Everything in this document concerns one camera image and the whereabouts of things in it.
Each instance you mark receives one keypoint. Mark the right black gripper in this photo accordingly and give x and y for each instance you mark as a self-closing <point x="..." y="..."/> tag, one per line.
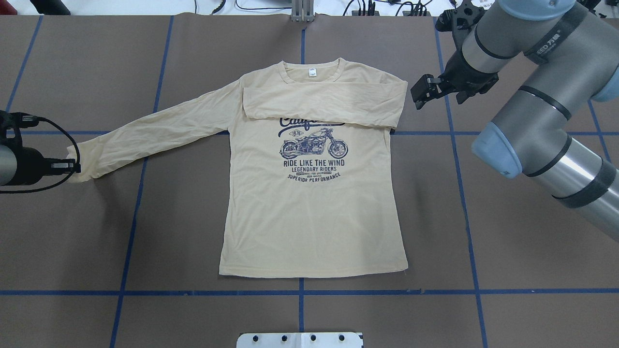
<point x="465" y="72"/>

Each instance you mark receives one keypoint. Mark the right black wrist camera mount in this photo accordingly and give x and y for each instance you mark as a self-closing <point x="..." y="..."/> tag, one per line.
<point x="460" y="21"/>

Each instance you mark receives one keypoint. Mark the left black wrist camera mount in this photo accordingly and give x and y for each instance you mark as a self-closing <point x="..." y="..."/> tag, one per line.
<point x="14" y="122"/>

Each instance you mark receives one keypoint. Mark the aluminium frame post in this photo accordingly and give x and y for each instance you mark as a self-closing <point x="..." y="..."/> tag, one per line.
<point x="302" y="11"/>

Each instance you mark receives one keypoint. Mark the white camera post with base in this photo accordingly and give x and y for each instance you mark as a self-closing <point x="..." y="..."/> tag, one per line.
<point x="301" y="340"/>

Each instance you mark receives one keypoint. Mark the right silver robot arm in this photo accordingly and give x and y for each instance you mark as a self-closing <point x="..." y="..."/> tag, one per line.
<point x="576" y="54"/>

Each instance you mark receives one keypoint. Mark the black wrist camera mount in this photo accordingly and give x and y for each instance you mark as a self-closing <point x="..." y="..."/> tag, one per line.
<point x="460" y="21"/>
<point x="14" y="122"/>

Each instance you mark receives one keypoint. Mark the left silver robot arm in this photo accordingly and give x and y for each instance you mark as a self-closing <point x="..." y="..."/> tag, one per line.
<point x="8" y="165"/>

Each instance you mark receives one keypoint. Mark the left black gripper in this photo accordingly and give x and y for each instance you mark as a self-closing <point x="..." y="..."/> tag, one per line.
<point x="30" y="166"/>

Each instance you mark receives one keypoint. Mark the beige long-sleeve printed shirt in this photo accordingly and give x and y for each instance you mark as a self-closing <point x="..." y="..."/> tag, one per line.
<point x="311" y="190"/>

